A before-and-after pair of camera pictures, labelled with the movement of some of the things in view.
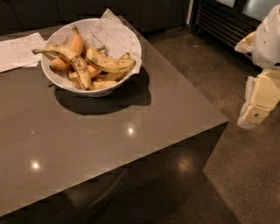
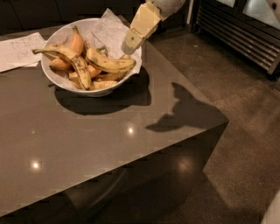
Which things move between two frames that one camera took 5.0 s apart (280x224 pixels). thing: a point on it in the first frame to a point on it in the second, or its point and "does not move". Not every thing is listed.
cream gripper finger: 255,114 to 133,39
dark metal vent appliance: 227,21 does not move
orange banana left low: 59,64 does not move
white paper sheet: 17,52 does not move
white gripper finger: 248,93 to 127,49
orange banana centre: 94,72 does not move
